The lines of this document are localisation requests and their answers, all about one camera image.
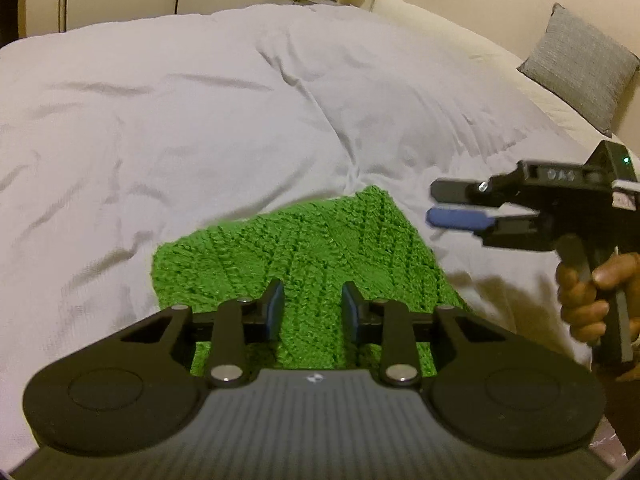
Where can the green knitted vest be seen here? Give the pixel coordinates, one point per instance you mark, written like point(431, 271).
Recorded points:
point(313, 248)

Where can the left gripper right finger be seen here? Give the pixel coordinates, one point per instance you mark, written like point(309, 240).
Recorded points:
point(388, 324)

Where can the right hand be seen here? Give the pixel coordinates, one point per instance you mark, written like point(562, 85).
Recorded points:
point(583, 311)

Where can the cream bed pillow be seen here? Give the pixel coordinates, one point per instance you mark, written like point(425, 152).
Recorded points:
point(493, 110)

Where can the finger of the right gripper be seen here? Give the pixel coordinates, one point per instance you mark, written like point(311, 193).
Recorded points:
point(492, 192)
point(476, 221)

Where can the grey checked cushion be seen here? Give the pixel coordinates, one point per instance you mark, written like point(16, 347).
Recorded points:
point(585, 68)

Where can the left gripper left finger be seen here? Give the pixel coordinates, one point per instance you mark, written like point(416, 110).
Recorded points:
point(236, 325)

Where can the white duvet cover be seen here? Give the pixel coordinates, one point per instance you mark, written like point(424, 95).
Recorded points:
point(118, 138)

